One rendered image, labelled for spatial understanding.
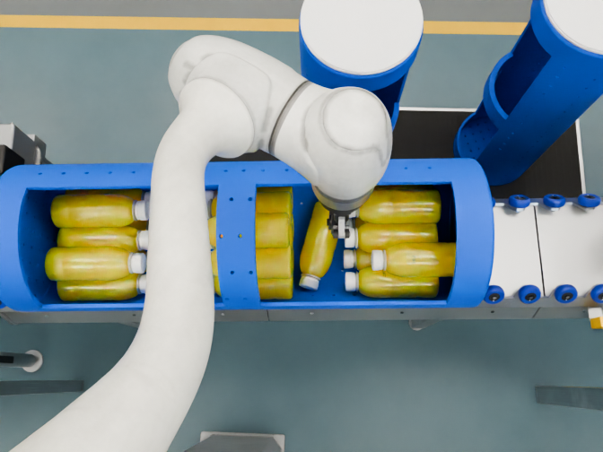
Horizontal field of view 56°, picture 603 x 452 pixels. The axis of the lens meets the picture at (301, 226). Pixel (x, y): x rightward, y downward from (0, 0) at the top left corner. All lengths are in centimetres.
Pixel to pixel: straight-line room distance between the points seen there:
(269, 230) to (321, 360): 119
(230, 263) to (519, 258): 66
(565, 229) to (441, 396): 101
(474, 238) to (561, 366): 139
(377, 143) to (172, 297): 27
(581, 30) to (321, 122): 95
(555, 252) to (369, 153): 82
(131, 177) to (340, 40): 57
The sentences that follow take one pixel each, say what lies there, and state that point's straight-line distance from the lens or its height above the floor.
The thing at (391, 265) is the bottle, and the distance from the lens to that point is 108.
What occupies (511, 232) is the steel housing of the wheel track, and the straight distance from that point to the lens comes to 135.
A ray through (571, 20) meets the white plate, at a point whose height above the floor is 104.
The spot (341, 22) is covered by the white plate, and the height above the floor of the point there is 104.
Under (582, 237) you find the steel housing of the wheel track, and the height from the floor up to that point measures 93.
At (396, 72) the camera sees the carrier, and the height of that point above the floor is 101.
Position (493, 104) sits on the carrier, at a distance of 181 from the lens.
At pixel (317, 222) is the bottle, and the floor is 104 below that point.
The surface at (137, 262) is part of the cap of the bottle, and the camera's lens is 112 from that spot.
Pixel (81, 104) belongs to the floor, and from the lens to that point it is 262.
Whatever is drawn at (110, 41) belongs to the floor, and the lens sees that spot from 273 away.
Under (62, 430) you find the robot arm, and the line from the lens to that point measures 43.
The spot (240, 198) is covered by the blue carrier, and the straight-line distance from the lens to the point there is 99.
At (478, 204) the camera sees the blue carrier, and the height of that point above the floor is 123.
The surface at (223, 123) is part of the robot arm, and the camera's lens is 65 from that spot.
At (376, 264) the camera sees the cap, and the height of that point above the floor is 111.
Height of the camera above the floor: 216
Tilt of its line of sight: 75 degrees down
